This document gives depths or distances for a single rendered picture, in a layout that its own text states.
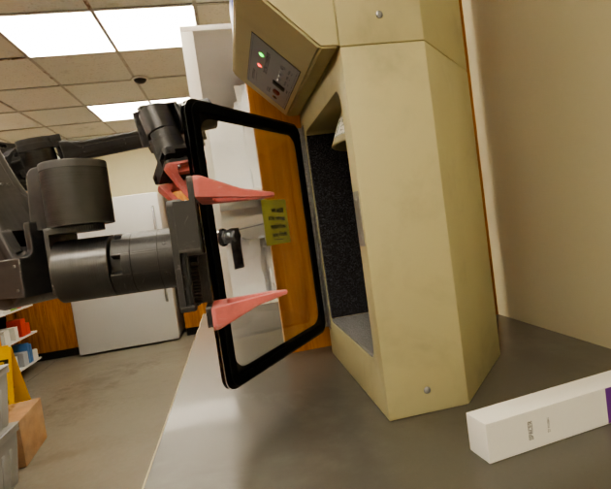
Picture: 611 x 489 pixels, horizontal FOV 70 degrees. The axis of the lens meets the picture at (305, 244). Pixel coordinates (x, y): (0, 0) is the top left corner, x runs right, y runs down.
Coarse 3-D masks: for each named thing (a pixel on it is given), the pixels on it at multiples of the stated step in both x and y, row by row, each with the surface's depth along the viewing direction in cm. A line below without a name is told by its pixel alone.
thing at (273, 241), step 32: (224, 128) 64; (192, 160) 57; (224, 160) 63; (256, 160) 70; (288, 160) 79; (288, 192) 78; (224, 224) 61; (256, 224) 68; (288, 224) 77; (224, 256) 61; (256, 256) 67; (288, 256) 76; (256, 288) 67; (288, 288) 75; (256, 320) 66; (288, 320) 74; (256, 352) 65; (224, 384) 59
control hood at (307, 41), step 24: (240, 0) 55; (264, 0) 51; (288, 0) 52; (312, 0) 52; (240, 24) 61; (264, 24) 56; (288, 24) 52; (312, 24) 52; (336, 24) 53; (240, 48) 69; (288, 48) 58; (312, 48) 54; (336, 48) 53; (240, 72) 79; (312, 72) 61; (264, 96) 82
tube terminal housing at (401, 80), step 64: (384, 0) 54; (448, 0) 65; (384, 64) 54; (448, 64) 62; (320, 128) 80; (384, 128) 54; (448, 128) 60; (384, 192) 54; (448, 192) 57; (384, 256) 55; (448, 256) 56; (384, 320) 55; (448, 320) 56; (384, 384) 55; (448, 384) 57
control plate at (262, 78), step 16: (256, 48) 64; (272, 48) 61; (256, 64) 70; (272, 64) 66; (288, 64) 62; (256, 80) 76; (272, 80) 72; (288, 80) 67; (272, 96) 79; (288, 96) 73
